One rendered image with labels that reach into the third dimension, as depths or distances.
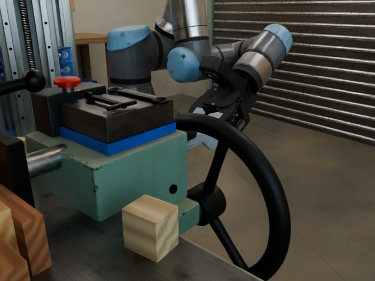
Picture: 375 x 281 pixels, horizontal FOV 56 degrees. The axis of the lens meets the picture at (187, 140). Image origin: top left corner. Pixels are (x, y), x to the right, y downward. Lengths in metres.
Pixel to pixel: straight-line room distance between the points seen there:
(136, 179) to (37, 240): 0.12
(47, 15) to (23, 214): 0.76
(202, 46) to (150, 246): 0.53
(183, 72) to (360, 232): 1.55
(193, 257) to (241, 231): 1.60
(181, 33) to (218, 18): 3.39
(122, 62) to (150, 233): 0.71
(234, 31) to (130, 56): 3.07
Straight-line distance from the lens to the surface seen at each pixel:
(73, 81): 0.42
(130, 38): 0.95
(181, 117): 0.52
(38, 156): 0.38
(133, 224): 0.31
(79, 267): 0.32
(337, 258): 1.86
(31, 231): 0.30
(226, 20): 4.05
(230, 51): 0.82
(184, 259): 0.31
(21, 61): 1.03
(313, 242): 1.93
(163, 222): 0.30
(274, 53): 0.77
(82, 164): 0.35
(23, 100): 1.04
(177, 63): 0.75
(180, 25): 0.77
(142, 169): 0.38
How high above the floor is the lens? 1.10
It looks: 21 degrees down
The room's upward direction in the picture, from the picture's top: straight up
